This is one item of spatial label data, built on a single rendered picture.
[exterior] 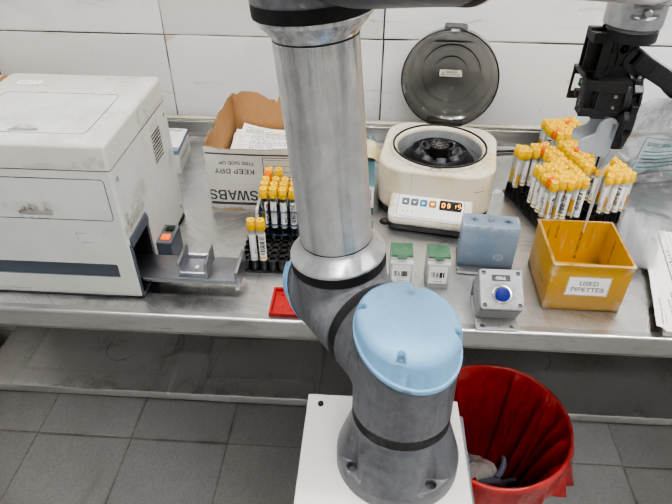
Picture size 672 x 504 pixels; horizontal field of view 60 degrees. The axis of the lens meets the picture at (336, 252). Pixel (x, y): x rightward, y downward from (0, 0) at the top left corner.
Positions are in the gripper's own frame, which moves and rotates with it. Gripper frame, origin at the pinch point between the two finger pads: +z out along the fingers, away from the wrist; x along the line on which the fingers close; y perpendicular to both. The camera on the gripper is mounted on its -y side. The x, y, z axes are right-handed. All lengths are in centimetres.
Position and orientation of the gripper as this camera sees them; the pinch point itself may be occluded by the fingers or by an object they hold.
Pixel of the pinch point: (604, 160)
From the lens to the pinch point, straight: 100.4
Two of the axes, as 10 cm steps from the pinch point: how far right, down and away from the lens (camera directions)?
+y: -10.0, -0.5, 0.6
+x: -0.8, 6.0, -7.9
